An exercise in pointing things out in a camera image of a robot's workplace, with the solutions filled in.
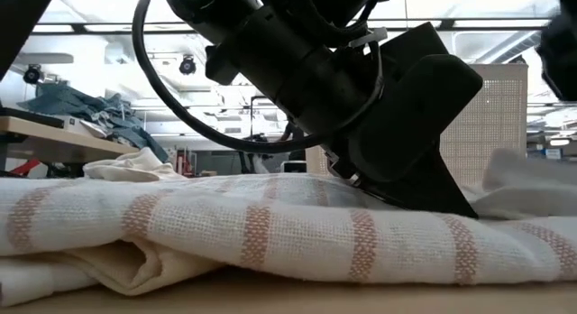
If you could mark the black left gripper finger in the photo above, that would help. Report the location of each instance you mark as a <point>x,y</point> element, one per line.
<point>428,192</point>

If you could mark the white striped towel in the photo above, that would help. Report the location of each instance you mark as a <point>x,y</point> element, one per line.
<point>270,233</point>

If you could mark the white terry towel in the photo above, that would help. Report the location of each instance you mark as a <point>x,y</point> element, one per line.
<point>130,167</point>

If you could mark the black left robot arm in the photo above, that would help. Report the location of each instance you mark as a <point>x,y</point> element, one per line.
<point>279,66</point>

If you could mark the white perforated plastic basket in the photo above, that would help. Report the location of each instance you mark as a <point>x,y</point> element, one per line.
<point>491,124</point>

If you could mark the shelf with blue boxes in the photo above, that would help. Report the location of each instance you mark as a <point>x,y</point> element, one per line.
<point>547,152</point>

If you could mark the black ceiling spotlight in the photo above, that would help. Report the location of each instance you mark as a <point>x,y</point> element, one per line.
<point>32,74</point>
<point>187,66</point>

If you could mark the blue grey fabric cover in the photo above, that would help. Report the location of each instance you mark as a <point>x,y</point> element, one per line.
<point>72,102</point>

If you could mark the wooden workbench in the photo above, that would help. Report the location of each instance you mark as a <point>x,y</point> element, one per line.
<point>54,140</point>

